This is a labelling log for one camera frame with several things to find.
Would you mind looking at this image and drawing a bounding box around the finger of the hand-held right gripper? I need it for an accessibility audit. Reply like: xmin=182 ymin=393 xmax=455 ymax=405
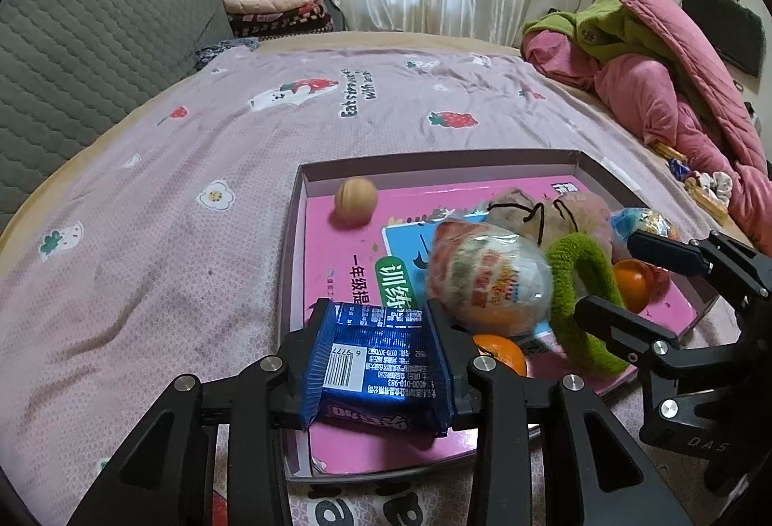
xmin=627 ymin=229 xmax=772 ymax=310
xmin=573 ymin=295 xmax=685 ymax=367

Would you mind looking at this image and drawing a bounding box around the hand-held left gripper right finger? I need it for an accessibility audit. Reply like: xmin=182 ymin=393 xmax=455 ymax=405
xmin=422 ymin=298 xmax=694 ymax=526

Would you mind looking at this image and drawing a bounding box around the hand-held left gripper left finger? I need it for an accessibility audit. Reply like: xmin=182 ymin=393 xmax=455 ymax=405
xmin=66 ymin=300 xmax=330 ymax=526

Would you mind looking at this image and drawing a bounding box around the small toy egg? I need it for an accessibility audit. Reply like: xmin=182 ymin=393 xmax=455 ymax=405
xmin=609 ymin=206 xmax=679 ymax=262

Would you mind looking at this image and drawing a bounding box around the orange mandarin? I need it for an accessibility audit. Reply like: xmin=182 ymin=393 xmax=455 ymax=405
xmin=612 ymin=259 xmax=657 ymax=315
xmin=472 ymin=334 xmax=527 ymax=379

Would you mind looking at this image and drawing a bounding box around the blue snack packet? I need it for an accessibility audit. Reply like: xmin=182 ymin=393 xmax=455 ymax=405
xmin=298 ymin=300 xmax=453 ymax=436

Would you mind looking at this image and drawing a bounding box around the green fuzzy ring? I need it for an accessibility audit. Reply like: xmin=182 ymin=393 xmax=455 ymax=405
xmin=544 ymin=232 xmax=631 ymax=379

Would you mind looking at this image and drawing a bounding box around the large red toy egg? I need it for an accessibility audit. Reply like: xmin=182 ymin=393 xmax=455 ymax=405
xmin=425 ymin=220 xmax=552 ymax=337

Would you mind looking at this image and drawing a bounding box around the grey cardboard box tray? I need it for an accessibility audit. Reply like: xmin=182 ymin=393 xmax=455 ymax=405
xmin=280 ymin=149 xmax=721 ymax=484

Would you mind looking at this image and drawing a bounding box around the beige mesh pouch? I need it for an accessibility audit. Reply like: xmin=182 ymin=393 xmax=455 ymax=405
xmin=485 ymin=189 xmax=619 ymax=262

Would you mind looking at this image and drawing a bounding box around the walnut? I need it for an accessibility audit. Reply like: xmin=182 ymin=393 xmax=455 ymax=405
xmin=334 ymin=178 xmax=380 ymax=228

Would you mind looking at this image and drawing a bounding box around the yellow biscuit packet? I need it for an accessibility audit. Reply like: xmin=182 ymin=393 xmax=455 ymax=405
xmin=688 ymin=182 xmax=731 ymax=216

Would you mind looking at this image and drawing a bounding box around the pink book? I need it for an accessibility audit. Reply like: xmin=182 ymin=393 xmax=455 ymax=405
xmin=302 ymin=176 xmax=706 ymax=472

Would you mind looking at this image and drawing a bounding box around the pink quilt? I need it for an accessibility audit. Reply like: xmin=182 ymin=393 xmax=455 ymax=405
xmin=522 ymin=0 xmax=772 ymax=255

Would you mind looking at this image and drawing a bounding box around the black television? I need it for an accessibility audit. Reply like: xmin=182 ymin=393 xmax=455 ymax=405
xmin=681 ymin=0 xmax=766 ymax=79

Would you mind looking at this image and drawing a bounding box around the green blanket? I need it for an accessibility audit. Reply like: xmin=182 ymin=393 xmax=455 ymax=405
xmin=522 ymin=0 xmax=670 ymax=62

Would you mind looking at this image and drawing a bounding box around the blue-grey patterned cloth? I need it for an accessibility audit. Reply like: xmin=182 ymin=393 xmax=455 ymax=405
xmin=194 ymin=39 xmax=260 ymax=69

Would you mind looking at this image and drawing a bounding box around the dark patterned folded blanket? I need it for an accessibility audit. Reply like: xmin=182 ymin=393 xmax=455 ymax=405
xmin=229 ymin=2 xmax=335 ymax=41

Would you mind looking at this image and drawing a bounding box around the dark cloth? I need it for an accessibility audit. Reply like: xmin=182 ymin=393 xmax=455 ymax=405
xmin=283 ymin=0 xmax=349 ymax=32

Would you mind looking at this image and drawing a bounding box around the pink folded blanket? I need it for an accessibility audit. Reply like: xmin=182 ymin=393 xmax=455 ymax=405
xmin=223 ymin=0 xmax=315 ymax=14

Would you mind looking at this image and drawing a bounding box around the grey quilted headboard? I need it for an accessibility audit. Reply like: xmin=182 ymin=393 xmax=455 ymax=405
xmin=0 ymin=0 xmax=233 ymax=231

